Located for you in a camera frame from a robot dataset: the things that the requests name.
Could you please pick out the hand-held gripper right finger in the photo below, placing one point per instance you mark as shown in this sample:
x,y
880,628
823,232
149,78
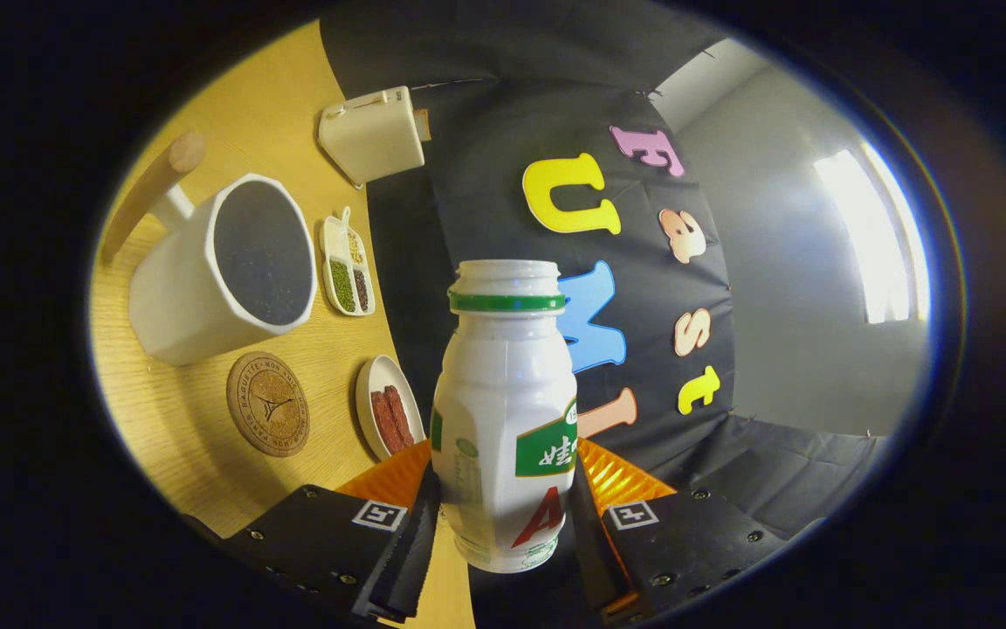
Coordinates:
x,y
686,546

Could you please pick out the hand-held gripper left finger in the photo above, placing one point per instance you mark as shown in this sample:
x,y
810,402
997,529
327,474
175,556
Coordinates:
x,y
411,559

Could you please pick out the white juice bottle green label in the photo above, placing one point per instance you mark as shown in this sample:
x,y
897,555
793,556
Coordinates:
x,y
503,393

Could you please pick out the round cork coaster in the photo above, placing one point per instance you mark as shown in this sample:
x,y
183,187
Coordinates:
x,y
267,404

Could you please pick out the red sausage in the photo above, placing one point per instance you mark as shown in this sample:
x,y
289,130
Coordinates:
x,y
383,424
400,415

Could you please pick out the white round plate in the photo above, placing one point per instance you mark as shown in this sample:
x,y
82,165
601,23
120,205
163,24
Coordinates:
x,y
365,389

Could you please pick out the wooden table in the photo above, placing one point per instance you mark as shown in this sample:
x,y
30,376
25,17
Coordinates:
x,y
171,419

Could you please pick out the white divided dish with beans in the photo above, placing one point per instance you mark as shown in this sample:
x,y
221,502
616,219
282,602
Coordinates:
x,y
342,279

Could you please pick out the bright ceiling light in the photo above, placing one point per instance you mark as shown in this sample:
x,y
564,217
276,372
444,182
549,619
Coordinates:
x,y
874,236

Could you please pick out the cream toaster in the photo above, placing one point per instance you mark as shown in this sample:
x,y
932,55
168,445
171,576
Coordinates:
x,y
372,135

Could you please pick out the toast slice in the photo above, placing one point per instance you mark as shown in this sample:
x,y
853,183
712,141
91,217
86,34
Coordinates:
x,y
423,125

